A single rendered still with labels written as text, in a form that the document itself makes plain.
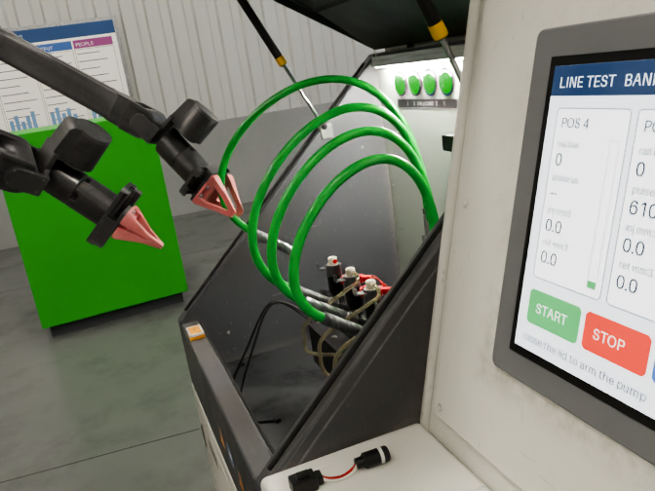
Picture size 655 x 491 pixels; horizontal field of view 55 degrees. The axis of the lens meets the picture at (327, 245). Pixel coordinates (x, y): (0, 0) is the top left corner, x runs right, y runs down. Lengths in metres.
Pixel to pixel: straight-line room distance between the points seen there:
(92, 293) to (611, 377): 4.01
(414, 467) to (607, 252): 0.35
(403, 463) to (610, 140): 0.43
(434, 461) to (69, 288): 3.76
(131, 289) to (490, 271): 3.83
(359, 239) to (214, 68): 6.11
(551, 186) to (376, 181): 0.89
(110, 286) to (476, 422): 3.79
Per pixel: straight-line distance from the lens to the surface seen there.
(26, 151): 1.01
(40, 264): 4.34
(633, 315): 0.56
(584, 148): 0.60
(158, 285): 4.44
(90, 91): 1.30
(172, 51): 7.50
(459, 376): 0.77
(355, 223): 1.48
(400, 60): 1.30
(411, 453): 0.81
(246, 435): 0.95
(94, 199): 1.02
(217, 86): 7.49
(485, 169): 0.72
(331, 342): 1.11
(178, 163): 1.22
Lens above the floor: 1.44
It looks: 16 degrees down
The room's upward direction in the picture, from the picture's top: 8 degrees counter-clockwise
